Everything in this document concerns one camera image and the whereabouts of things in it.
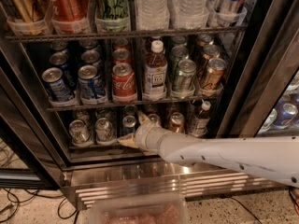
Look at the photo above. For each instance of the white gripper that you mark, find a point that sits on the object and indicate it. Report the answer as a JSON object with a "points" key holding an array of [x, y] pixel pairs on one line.
{"points": [[145, 136]]}

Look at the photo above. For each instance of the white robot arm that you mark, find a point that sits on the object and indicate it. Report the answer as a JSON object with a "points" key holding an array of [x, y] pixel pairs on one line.
{"points": [[272, 158]]}

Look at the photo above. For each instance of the red bull can bottom shelf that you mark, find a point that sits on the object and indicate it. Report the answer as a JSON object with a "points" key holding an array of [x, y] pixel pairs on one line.
{"points": [[128, 125]]}

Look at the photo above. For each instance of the red bull can shelf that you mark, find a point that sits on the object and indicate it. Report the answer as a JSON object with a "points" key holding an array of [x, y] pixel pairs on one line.
{"points": [[226, 10], [128, 125]]}

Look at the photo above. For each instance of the red soda can bottom shelf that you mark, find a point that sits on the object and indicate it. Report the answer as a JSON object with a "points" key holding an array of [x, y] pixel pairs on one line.
{"points": [[155, 118]]}

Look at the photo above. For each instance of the copper can bottom shelf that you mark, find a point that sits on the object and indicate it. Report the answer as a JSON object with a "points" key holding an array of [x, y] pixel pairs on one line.
{"points": [[176, 123]]}

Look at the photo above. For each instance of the red coca cola can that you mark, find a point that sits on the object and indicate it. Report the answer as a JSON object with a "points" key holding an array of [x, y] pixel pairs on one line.
{"points": [[123, 81]]}

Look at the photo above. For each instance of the silver green can bottom left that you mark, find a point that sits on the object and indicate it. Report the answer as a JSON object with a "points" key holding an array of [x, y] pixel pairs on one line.
{"points": [[80, 134]]}

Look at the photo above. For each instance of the blue pepsi can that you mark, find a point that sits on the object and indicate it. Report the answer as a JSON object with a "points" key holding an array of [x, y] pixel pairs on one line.
{"points": [[92, 85], [59, 93]]}

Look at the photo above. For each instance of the tea bottle bottom shelf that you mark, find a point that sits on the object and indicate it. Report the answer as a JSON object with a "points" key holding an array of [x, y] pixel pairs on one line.
{"points": [[199, 119]]}

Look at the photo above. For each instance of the fridge bottom steel grille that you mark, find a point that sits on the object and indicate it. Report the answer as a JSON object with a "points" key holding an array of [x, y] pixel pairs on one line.
{"points": [[85, 184]]}

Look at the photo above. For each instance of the green can front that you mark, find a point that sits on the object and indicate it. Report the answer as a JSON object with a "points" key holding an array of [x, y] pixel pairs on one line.
{"points": [[182, 83]]}

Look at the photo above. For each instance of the gold can front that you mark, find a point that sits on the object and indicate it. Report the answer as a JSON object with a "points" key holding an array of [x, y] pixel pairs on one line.
{"points": [[212, 74]]}

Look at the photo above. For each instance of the blue pepsi can front left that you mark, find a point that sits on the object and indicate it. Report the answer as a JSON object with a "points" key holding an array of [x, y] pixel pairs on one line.
{"points": [[59, 93]]}

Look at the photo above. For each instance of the water bottle shelf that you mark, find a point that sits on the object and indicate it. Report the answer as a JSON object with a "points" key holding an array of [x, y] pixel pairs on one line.
{"points": [[152, 14], [188, 14]]}

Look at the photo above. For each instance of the green can top shelf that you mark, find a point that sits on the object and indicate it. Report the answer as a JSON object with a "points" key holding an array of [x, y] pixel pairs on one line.
{"points": [[113, 14]]}

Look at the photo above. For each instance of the fridge glass door right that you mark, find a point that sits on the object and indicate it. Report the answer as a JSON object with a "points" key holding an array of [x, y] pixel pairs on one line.
{"points": [[278, 70]]}

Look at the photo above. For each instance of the orange can top shelf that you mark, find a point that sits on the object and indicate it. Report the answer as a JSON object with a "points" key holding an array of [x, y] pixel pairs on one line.
{"points": [[69, 16]]}

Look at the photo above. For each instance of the blue can behind door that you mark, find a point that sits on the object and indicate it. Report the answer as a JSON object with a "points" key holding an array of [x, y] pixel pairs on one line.
{"points": [[286, 113]]}

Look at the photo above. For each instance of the red bull can top shelf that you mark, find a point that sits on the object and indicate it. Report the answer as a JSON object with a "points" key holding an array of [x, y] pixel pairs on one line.
{"points": [[226, 10]]}

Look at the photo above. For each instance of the gold can top shelf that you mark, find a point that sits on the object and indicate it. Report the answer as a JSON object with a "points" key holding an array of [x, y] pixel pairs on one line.
{"points": [[31, 17]]}

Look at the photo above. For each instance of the tea bottle white cap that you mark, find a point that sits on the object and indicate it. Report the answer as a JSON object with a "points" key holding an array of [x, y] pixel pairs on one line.
{"points": [[155, 70]]}

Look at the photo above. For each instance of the clear plastic bin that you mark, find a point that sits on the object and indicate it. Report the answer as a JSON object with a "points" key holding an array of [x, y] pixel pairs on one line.
{"points": [[161, 208]]}

